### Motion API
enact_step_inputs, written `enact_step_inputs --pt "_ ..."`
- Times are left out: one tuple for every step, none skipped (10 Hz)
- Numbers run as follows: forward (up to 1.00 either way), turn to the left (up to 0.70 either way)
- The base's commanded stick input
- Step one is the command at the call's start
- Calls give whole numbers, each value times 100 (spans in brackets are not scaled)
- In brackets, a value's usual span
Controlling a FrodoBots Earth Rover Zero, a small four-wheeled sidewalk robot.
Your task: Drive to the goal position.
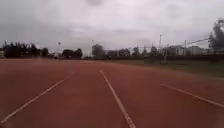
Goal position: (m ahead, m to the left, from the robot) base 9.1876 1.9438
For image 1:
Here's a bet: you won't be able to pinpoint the row of trees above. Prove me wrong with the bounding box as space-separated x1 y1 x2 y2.
61 43 162 61

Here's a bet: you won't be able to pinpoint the distant light pole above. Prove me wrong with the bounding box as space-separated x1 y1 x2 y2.
57 41 62 58
91 39 95 54

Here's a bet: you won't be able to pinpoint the tall light pole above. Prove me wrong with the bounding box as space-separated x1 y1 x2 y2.
158 33 163 54

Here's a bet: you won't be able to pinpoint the pale buildings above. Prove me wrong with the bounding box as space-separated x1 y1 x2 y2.
163 44 205 57

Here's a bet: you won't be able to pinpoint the fence with tall posts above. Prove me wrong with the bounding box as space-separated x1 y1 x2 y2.
136 36 224 64

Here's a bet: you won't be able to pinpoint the dark clump of trees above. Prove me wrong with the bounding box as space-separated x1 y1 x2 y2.
2 41 50 60

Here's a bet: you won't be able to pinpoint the tall dark tree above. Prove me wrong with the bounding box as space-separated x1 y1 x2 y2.
207 18 224 52

